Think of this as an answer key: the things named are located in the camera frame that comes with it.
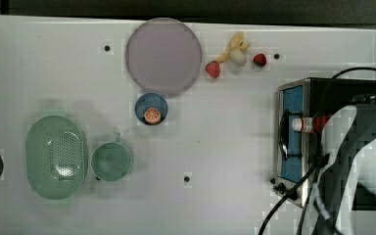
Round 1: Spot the red strawberry toy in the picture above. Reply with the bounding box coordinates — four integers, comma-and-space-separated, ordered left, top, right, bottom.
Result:
254, 54, 267, 68

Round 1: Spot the green perforated colander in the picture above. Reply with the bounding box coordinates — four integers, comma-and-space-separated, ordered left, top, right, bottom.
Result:
25, 116, 88, 200

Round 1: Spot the blue bowl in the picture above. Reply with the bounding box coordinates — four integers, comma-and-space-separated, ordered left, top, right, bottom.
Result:
134, 93, 168, 125

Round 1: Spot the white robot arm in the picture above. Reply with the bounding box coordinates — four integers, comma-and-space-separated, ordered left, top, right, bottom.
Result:
307, 105, 376, 235

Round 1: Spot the pink strawberry toy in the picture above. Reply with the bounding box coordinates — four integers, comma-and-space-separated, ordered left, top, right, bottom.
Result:
206, 61, 220, 78

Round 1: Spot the black toaster oven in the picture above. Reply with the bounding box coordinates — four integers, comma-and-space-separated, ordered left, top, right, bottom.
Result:
271, 77, 376, 196

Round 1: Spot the large grey round plate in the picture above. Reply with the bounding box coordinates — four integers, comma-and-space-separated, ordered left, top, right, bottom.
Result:
125, 18, 202, 96

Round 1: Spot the black oven door handle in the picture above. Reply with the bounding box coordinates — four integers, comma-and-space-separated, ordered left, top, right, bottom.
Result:
278, 109, 303, 161

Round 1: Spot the green mug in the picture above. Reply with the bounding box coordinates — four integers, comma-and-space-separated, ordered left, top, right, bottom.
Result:
91, 132, 133, 181

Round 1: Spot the red plush ketchup bottle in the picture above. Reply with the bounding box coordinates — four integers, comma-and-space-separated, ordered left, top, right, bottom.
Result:
292, 116, 330, 133

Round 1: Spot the orange slice toy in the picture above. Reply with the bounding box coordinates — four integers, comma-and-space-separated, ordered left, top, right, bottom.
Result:
144, 107, 162, 125

